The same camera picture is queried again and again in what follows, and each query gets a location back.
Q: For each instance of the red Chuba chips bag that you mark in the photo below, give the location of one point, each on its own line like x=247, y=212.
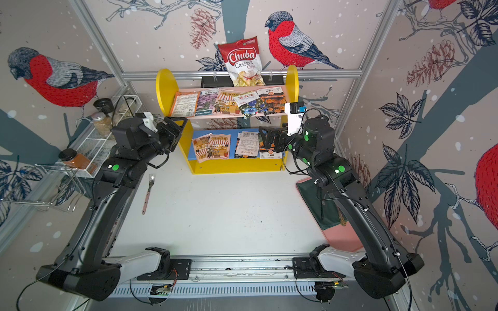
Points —
x=243, y=62

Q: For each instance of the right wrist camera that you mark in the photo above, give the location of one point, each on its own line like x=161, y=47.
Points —
x=295, y=112

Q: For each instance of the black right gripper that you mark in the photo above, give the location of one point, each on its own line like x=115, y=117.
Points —
x=281, y=136

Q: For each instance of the orange flower seed bag top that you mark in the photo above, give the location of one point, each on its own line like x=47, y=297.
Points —
x=273, y=100

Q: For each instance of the clear spice jar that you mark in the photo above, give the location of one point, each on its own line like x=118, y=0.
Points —
x=125, y=107

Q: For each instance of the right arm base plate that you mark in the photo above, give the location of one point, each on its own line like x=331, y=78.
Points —
x=307, y=268

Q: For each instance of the black lid spice jar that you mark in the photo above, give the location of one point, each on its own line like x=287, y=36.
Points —
x=104, y=105

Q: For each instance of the blue flower seed bag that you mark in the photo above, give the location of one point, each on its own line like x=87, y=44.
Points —
x=249, y=104

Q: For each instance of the chrome wire hook rack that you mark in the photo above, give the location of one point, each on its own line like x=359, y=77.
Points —
x=42, y=187

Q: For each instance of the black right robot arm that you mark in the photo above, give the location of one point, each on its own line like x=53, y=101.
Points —
x=387, y=265

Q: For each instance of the black wall bracket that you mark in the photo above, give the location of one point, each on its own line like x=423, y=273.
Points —
x=226, y=81

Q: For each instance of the market stall seed bag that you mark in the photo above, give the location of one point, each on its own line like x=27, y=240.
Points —
x=225, y=103

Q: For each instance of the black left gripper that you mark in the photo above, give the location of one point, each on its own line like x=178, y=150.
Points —
x=174, y=135

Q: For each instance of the white wire spice rack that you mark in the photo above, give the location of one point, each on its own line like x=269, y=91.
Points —
x=93, y=146

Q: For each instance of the yellow two-tier shelf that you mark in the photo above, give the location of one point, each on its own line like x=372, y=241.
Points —
x=167, y=87

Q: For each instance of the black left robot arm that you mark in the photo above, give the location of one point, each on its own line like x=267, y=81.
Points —
x=81, y=268

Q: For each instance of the purple flower seed bag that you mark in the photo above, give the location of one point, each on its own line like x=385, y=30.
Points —
x=207, y=101

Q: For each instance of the white text seed bag lower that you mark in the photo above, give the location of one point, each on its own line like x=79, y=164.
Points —
x=247, y=145

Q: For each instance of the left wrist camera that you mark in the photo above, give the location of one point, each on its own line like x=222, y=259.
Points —
x=148, y=121

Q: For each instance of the silver lid spice jar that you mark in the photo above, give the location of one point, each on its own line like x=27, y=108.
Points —
x=103, y=124

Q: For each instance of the orange white seed bag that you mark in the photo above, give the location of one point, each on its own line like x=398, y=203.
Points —
x=184, y=104

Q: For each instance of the orange sauce jar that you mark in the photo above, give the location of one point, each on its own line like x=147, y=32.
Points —
x=76, y=160

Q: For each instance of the orange flower seed bag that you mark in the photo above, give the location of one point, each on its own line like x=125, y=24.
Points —
x=271, y=154
x=273, y=100

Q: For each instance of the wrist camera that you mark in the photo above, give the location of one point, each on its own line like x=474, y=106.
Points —
x=295, y=112
x=148, y=121

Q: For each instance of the orange flower seed bag lower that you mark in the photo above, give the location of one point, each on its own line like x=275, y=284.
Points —
x=271, y=154

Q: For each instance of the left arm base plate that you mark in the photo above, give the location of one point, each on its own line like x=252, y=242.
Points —
x=177, y=269

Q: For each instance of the pink tray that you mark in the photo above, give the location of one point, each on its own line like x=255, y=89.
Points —
x=342, y=237

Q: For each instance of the silver fork pink handle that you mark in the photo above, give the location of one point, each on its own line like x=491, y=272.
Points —
x=146, y=202

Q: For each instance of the market stall bag lower left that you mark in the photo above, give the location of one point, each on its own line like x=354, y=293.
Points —
x=201, y=147

